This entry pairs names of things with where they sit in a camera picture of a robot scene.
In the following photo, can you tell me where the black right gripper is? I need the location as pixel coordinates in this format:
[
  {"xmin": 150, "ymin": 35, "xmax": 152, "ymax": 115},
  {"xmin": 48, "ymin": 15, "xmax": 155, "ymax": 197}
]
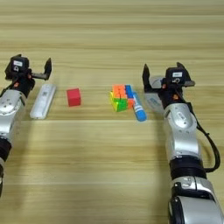
[{"xmin": 142, "ymin": 61, "xmax": 196, "ymax": 109}]

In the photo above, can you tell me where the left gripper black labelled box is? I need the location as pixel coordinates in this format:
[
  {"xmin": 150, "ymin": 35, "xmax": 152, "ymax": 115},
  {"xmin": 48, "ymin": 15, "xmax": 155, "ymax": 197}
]
[{"xmin": 10, "ymin": 55, "xmax": 30, "ymax": 74}]

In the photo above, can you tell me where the white rectangular eraser block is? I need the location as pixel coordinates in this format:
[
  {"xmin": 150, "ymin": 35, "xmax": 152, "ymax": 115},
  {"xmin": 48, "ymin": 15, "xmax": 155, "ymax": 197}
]
[{"xmin": 29, "ymin": 83, "xmax": 57, "ymax": 121}]

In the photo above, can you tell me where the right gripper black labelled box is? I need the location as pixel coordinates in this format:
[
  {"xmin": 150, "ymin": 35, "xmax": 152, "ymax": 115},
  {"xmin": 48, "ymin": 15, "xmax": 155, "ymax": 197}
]
[{"xmin": 165, "ymin": 67, "xmax": 187, "ymax": 86}]

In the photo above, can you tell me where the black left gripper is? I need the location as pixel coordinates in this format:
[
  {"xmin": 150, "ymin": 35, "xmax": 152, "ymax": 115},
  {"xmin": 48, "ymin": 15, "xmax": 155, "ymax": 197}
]
[{"xmin": 4, "ymin": 53, "xmax": 53, "ymax": 97}]

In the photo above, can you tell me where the clear tape roll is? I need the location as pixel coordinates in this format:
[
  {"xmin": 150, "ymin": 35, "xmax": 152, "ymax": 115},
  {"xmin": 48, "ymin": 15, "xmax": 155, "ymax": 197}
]
[{"xmin": 144, "ymin": 75, "xmax": 169, "ymax": 115}]

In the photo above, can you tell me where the multicoloured puzzle cube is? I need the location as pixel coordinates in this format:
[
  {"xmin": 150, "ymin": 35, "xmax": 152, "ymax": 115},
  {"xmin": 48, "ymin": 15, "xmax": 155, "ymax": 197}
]
[{"xmin": 109, "ymin": 84, "xmax": 135, "ymax": 113}]

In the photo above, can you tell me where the blue glue stick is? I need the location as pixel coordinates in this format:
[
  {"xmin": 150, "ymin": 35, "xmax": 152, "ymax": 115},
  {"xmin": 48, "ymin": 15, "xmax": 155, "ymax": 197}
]
[{"xmin": 132, "ymin": 91, "xmax": 148, "ymax": 123}]

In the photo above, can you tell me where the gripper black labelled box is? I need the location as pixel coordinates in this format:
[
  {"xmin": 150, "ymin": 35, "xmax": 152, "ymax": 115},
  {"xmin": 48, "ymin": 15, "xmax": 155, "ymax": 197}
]
[
  {"xmin": 10, "ymin": 55, "xmax": 30, "ymax": 74},
  {"xmin": 165, "ymin": 67, "xmax": 187, "ymax": 86}
]

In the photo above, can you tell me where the red cube block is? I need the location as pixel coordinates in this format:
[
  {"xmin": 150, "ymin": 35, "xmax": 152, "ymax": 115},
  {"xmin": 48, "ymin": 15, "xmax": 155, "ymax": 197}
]
[{"xmin": 66, "ymin": 87, "xmax": 82, "ymax": 108}]

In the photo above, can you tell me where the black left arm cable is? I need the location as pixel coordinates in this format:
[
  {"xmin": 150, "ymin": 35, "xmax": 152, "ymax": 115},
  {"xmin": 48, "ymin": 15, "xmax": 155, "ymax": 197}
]
[{"xmin": 0, "ymin": 82, "xmax": 16, "ymax": 97}]

